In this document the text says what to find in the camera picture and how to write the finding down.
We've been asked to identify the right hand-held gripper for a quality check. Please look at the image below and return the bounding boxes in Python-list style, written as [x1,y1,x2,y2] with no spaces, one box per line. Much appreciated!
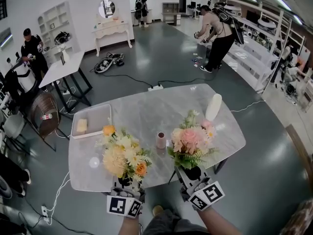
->
[174,165,225,212]

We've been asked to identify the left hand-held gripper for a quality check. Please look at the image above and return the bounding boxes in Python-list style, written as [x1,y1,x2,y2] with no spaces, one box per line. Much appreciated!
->
[107,176,146,219]

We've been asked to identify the yellow and orange flowers bunch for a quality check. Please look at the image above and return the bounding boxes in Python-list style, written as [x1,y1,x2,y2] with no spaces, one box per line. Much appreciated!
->
[94,124,154,185]

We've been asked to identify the pink flowers bunch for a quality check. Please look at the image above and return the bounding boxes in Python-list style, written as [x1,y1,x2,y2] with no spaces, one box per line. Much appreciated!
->
[167,109,220,170]

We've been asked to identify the small pink vase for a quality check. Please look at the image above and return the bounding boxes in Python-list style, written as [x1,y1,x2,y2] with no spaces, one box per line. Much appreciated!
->
[156,132,167,150]

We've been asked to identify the person's left forearm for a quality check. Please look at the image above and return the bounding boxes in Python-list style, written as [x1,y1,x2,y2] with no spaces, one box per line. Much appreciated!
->
[116,213,140,235]

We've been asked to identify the person's right forearm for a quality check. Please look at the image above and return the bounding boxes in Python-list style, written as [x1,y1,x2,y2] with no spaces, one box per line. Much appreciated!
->
[197,206,243,235]

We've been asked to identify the white ribbed vase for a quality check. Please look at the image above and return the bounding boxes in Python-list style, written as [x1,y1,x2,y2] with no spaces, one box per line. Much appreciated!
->
[204,93,223,121]

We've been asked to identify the white vase with flowers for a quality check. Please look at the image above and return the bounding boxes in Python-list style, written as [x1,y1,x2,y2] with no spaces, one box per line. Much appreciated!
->
[59,45,71,64]

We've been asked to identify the person's grey trousers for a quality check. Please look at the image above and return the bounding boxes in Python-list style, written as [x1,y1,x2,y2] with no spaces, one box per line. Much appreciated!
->
[142,209,209,235]

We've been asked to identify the white rectangular tray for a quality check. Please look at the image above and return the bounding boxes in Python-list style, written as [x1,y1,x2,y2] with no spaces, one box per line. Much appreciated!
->
[70,104,113,140]

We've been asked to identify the yellow sponge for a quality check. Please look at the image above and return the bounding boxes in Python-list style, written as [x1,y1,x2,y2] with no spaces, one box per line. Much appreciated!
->
[76,118,89,133]

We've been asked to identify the brown wicker chair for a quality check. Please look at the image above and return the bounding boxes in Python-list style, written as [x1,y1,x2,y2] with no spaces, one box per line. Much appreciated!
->
[28,91,64,153]

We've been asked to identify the brown patterned cushion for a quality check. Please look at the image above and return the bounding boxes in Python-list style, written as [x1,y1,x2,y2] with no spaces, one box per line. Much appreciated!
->
[285,198,313,235]

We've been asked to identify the black and white backpack rig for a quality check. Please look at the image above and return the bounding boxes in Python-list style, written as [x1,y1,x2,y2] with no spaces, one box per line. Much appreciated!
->
[93,52,125,74]

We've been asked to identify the white chair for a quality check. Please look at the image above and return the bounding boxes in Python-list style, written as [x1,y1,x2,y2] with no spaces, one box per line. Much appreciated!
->
[0,110,31,155]

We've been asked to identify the white table with black legs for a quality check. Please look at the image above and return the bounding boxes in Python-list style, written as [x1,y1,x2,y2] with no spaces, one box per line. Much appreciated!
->
[38,49,93,114]

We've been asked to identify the white dressing table with mirror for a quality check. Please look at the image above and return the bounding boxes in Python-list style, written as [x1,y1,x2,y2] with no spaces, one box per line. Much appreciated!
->
[91,0,133,58]

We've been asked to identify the white arched shelf cabinet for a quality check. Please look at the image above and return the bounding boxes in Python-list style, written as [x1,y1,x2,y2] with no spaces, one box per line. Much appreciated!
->
[37,0,82,60]

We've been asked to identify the white floor cable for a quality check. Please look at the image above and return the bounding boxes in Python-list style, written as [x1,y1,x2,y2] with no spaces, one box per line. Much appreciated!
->
[229,100,267,113]
[45,171,71,226]

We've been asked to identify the black floor cable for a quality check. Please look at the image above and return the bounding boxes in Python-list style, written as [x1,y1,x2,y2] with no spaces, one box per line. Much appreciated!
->
[89,69,216,88]

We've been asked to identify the white metal bunk frame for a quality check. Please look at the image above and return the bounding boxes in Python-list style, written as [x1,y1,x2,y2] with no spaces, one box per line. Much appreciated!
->
[211,0,307,94]

